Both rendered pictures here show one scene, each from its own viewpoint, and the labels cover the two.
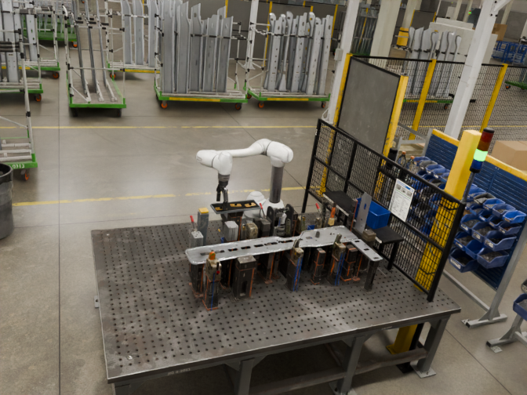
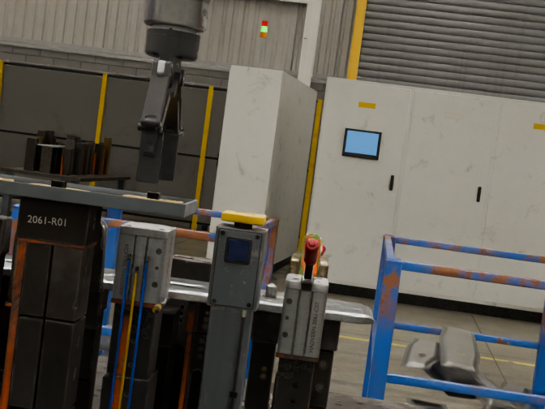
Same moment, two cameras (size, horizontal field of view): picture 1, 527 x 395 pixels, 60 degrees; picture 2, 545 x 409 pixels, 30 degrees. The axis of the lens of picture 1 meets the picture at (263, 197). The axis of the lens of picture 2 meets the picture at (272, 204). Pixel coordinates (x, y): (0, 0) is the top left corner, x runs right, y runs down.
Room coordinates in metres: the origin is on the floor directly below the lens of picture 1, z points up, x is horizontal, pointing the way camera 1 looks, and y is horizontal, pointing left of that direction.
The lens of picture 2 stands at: (4.22, 1.21, 1.25)
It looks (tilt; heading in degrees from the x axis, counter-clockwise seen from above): 3 degrees down; 212
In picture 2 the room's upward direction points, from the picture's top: 7 degrees clockwise
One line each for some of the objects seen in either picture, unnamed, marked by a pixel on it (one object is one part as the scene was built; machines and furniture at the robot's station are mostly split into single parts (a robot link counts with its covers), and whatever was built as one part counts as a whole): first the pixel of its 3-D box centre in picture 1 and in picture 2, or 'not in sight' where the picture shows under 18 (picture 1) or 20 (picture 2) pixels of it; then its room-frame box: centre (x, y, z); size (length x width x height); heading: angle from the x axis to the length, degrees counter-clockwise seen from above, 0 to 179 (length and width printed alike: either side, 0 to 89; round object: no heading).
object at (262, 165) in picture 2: not in sight; (268, 152); (-4.86, -4.49, 1.22); 2.40 x 0.54 x 2.45; 22
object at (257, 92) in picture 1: (290, 67); not in sight; (11.12, -0.22, 0.88); 1.91 x 1.01 x 1.76; 117
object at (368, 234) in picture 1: (365, 251); not in sight; (3.21, -0.87, 0.88); 0.08 x 0.08 x 0.36; 29
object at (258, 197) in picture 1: (255, 203); not in sight; (3.70, 0.07, 0.92); 0.18 x 0.16 x 0.22; 65
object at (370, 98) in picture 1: (357, 144); not in sight; (5.57, -1.09, 1.00); 1.34 x 0.14 x 2.00; 25
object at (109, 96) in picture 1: (92, 59); not in sight; (8.99, 3.64, 0.88); 1.91 x 1.00 x 1.76; 26
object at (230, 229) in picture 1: (229, 248); (132, 352); (2.95, 0.21, 0.90); 0.13 x 0.10 x 0.41; 29
